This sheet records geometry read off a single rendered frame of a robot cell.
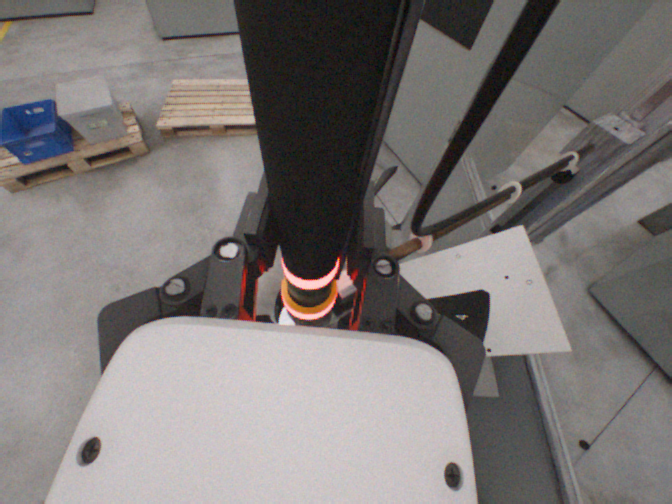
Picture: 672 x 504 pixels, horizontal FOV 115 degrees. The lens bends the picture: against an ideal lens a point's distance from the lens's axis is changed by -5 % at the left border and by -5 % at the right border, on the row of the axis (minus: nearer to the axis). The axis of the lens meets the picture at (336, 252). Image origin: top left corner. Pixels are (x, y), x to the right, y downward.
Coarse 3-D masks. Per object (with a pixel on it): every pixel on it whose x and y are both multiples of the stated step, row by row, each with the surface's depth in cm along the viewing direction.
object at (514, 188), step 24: (528, 0) 8; (552, 0) 7; (528, 24) 8; (504, 48) 9; (528, 48) 8; (504, 72) 9; (480, 96) 10; (480, 120) 11; (456, 144) 12; (552, 168) 33; (432, 192) 15; (504, 192) 29; (456, 216) 25; (432, 240) 24
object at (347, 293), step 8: (344, 264) 22; (344, 288) 21; (352, 288) 21; (336, 296) 22; (344, 296) 21; (352, 296) 22; (336, 304) 23; (344, 304) 23; (352, 304) 23; (336, 312) 22; (280, 320) 27; (288, 320) 28; (328, 320) 27; (336, 320) 28; (328, 328) 28; (336, 328) 28
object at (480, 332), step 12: (432, 300) 39; (444, 300) 38; (456, 300) 36; (468, 300) 35; (480, 300) 34; (444, 312) 35; (468, 312) 33; (480, 312) 32; (348, 324) 41; (468, 324) 31; (480, 324) 30; (480, 336) 29
